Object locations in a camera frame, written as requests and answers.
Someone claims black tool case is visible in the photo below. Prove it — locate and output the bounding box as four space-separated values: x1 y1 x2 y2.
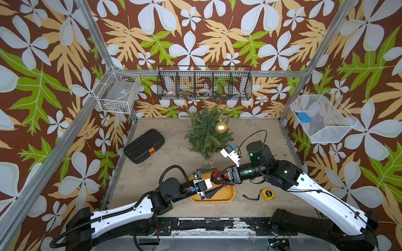
124 129 165 164

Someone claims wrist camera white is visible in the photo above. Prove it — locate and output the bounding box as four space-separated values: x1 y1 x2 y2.
193 178 213 193
220 145 241 167

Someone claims small green christmas tree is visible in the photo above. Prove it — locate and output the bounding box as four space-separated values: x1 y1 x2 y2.
185 105 233 160

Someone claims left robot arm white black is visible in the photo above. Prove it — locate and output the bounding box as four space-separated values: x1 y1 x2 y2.
49 165 223 251

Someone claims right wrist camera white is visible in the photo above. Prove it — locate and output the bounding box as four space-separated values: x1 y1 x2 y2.
220 145 241 167

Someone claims black metal base rail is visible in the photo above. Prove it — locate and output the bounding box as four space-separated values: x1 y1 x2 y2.
153 217 275 236

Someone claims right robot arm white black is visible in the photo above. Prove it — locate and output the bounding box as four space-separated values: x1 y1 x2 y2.
211 141 379 251

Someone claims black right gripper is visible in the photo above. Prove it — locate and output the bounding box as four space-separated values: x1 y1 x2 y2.
214 164 268 187

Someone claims white mesh basket right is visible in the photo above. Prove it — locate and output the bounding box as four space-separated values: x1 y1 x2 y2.
290 91 358 144

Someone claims yellow tape measure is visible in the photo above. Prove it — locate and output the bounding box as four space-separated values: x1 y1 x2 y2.
242 188 274 201

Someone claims gold ornament ball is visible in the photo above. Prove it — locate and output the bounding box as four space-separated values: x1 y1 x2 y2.
215 119 228 134

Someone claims yellow plastic tray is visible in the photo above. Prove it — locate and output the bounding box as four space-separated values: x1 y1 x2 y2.
189 170 236 204

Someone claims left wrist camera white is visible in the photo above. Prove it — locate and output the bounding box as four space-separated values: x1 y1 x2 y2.
193 178 213 193

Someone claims black wire basket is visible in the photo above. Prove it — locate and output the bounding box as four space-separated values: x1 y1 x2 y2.
156 65 253 100

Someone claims blue object in basket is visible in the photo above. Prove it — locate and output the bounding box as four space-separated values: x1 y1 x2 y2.
296 113 312 123

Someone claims red faceted ornament ball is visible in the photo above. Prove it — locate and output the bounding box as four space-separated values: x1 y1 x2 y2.
211 170 218 185

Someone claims white wire basket left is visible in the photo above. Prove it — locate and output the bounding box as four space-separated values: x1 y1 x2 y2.
93 67 141 114

